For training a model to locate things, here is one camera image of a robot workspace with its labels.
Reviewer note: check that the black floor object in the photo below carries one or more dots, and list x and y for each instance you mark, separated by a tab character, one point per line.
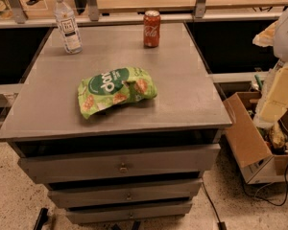
41	219

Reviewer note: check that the red coke can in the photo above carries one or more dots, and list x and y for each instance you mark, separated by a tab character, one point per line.
151	21

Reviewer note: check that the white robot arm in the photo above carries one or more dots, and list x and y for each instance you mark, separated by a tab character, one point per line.
276	35

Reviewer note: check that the green handled brush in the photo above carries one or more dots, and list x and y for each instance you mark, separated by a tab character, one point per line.
258	81

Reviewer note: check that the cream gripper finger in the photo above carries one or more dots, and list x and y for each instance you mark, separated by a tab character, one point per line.
274	98

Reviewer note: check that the green chip bag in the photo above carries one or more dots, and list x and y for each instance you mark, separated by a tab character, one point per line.
126	85

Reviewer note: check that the grey drawer cabinet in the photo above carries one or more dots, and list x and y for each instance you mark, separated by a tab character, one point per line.
167	142

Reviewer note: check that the cardboard box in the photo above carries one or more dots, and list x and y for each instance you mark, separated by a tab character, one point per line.
255	159

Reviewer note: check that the clear plastic water bottle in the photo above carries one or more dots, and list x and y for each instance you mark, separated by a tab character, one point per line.
68	27

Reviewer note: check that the top drawer knob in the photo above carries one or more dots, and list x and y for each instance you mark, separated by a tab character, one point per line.
123	168

